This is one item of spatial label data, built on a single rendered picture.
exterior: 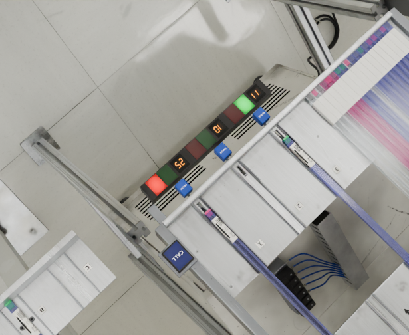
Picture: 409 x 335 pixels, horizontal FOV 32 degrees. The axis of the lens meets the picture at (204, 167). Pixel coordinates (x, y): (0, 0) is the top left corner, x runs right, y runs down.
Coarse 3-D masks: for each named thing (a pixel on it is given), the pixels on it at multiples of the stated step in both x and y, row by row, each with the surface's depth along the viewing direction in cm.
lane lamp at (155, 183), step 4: (152, 176) 145; (156, 176) 145; (148, 180) 145; (152, 180) 145; (156, 180) 145; (160, 180) 145; (148, 184) 145; (152, 184) 145; (156, 184) 145; (160, 184) 145; (164, 184) 145; (152, 188) 145; (156, 188) 145; (160, 188) 145; (164, 188) 145; (156, 192) 145; (160, 192) 145
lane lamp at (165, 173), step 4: (164, 168) 146; (168, 168) 146; (160, 172) 146; (164, 172) 146; (168, 172) 146; (172, 172) 146; (160, 176) 145; (164, 176) 146; (168, 176) 146; (172, 176) 146; (176, 176) 146; (164, 180) 145; (168, 180) 145; (172, 180) 145; (168, 184) 145
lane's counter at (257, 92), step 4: (256, 84) 151; (252, 88) 151; (256, 88) 151; (260, 88) 151; (248, 92) 151; (252, 92) 151; (256, 92) 151; (260, 92) 151; (264, 92) 151; (252, 96) 150; (256, 96) 150; (260, 96) 150; (256, 100) 150
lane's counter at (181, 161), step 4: (176, 156) 147; (180, 156) 147; (172, 160) 146; (176, 160) 146; (180, 160) 146; (184, 160) 146; (172, 164) 146; (176, 164) 146; (180, 164) 146; (184, 164) 146; (188, 164) 146; (176, 168) 146; (180, 168) 146; (184, 168) 146; (180, 172) 146
